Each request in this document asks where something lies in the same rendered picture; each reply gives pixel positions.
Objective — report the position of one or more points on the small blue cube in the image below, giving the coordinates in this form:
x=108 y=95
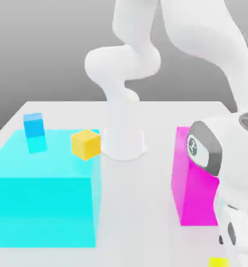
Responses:
x=34 y=127

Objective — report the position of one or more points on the small orange cube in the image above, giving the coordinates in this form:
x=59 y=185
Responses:
x=85 y=146

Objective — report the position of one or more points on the small yellow cube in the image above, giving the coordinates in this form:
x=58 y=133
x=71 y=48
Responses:
x=218 y=262

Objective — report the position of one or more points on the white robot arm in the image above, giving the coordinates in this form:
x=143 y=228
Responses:
x=123 y=62

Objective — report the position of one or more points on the large magenta box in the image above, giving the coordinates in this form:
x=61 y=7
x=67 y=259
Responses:
x=196 y=198

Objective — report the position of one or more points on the large cyan box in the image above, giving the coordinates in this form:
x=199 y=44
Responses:
x=40 y=208

